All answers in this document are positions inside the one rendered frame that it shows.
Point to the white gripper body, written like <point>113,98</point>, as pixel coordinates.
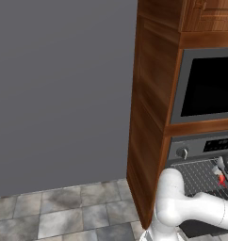
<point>219,166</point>

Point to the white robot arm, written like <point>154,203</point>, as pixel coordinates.
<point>175,204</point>

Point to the red fish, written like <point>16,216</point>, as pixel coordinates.
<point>222,179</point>

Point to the grey oven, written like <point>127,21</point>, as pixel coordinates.
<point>197,147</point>

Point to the grey oven knob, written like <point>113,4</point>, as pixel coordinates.
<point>182,153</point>

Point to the grey microwave with black window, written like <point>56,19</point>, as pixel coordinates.
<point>210,88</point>

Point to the tall brown wooden cabinet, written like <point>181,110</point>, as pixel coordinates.
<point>150,94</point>

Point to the brown wooden cupboard door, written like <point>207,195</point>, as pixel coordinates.
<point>213,15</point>

